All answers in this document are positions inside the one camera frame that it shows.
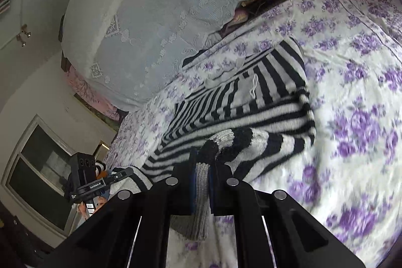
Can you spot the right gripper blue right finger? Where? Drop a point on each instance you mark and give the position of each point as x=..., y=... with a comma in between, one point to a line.
x=233, y=197

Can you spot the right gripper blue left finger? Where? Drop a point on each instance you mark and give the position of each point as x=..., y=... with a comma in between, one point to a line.
x=152, y=211

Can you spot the black white striped sweater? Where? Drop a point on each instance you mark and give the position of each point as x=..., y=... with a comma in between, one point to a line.
x=252, y=122

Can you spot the person left hand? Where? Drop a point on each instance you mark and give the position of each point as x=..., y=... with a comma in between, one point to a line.
x=86, y=210

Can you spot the white framed window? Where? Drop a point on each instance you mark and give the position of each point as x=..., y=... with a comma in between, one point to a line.
x=34, y=177

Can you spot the pink floral fabric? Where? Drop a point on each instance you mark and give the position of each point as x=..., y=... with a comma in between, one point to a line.
x=92, y=97

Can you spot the wooden picture frame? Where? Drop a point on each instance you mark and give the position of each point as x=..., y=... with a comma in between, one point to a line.
x=101, y=151

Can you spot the metal wall hooks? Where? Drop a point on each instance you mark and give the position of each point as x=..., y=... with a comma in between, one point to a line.
x=24, y=34

